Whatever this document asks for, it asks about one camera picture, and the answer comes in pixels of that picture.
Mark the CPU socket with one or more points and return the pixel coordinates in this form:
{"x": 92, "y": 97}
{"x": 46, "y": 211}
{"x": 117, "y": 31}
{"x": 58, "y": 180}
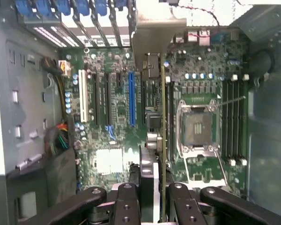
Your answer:
{"x": 197, "y": 126}

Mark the blue slot retention clip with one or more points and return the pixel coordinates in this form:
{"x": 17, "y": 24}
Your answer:
{"x": 82, "y": 7}
{"x": 44, "y": 7}
{"x": 23, "y": 8}
{"x": 100, "y": 7}
{"x": 64, "y": 7}
{"x": 120, "y": 3}

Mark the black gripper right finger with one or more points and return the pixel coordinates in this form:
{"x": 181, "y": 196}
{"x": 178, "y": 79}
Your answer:
{"x": 189, "y": 208}

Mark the green motherboard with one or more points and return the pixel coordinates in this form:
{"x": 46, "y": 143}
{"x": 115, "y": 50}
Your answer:
{"x": 117, "y": 103}

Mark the grey PC case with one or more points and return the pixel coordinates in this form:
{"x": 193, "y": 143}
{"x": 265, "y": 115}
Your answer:
{"x": 25, "y": 93}

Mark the short black expansion slot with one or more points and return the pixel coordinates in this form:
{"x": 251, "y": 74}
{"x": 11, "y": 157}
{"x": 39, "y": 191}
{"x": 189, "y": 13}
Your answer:
{"x": 118, "y": 79}

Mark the silver chipset heatsink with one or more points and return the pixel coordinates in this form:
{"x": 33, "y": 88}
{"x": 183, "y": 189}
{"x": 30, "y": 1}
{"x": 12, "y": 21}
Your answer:
{"x": 109, "y": 160}

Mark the long black expansion slot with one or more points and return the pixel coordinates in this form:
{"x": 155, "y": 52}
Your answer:
{"x": 108, "y": 100}
{"x": 172, "y": 117}
{"x": 97, "y": 100}
{"x": 143, "y": 100}

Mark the socket locking lever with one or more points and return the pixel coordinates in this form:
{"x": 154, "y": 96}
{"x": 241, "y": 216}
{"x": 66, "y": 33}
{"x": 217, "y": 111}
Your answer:
{"x": 234, "y": 100}
{"x": 221, "y": 166}

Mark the white expansion slot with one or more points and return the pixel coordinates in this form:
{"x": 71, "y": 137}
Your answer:
{"x": 83, "y": 98}

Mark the white power connector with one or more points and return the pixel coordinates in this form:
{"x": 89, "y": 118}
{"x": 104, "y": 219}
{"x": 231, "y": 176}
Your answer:
{"x": 65, "y": 68}

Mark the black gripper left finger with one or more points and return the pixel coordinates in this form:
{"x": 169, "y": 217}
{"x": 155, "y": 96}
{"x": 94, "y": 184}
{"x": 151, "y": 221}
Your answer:
{"x": 126, "y": 206}

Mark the blue expansion slot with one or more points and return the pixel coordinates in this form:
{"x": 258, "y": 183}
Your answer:
{"x": 131, "y": 100}

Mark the black RAM slot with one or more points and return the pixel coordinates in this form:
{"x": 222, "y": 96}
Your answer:
{"x": 242, "y": 117}
{"x": 224, "y": 117}
{"x": 236, "y": 117}
{"x": 231, "y": 117}

